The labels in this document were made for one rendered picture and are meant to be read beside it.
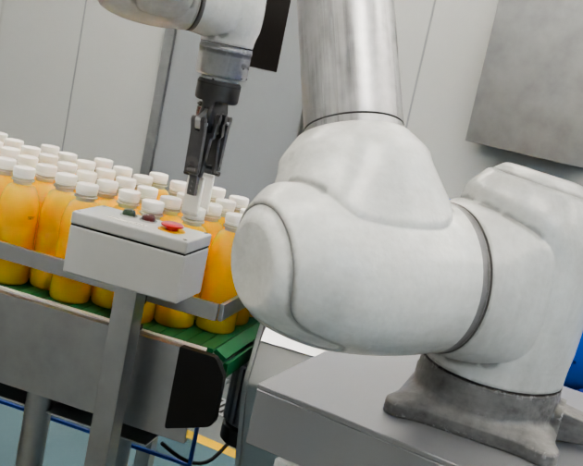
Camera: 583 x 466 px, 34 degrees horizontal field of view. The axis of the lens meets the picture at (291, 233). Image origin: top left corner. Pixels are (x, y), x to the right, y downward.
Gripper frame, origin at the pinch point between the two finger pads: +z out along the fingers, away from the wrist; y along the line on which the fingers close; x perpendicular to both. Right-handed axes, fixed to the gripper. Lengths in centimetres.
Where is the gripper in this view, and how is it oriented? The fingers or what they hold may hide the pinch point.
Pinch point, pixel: (197, 194)
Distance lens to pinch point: 166.3
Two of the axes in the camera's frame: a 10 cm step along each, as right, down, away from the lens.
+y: 3.0, -1.2, 9.5
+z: -2.0, 9.6, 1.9
